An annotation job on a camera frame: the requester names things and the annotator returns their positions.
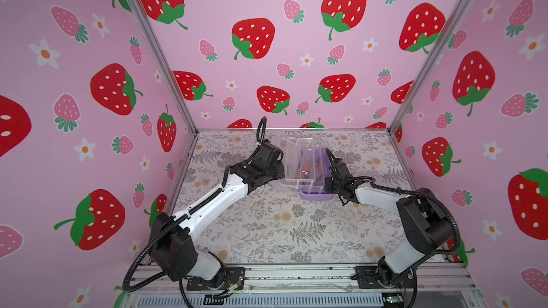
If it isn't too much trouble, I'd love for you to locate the purple plastic tool box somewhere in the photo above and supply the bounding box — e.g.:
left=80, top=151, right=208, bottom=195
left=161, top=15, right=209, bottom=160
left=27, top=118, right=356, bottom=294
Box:
left=273, top=136, right=333, bottom=202

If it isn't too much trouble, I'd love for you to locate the aluminium front rail frame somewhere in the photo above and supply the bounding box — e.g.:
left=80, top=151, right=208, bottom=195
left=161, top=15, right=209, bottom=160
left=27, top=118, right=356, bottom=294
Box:
left=121, top=262, right=487, bottom=307

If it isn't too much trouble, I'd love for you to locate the large orange handled screwdriver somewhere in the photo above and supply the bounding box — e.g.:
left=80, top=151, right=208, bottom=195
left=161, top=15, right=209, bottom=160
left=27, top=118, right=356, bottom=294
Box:
left=299, top=158, right=314, bottom=179

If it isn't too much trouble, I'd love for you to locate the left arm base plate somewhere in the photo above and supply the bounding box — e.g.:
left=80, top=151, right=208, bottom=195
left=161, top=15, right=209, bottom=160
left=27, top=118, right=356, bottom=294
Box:
left=186, top=267, right=245, bottom=291

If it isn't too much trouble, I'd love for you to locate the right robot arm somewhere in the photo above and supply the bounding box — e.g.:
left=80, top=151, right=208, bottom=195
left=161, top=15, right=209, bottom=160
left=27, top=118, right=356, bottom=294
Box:
left=325, top=148, right=462, bottom=287

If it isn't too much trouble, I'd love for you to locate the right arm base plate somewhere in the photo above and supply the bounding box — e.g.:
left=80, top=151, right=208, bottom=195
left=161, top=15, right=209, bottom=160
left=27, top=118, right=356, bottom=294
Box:
left=350, top=266, right=417, bottom=289

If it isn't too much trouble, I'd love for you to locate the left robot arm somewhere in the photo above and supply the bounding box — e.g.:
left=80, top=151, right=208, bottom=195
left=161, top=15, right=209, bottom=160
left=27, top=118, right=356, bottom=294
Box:
left=122, top=140, right=285, bottom=293

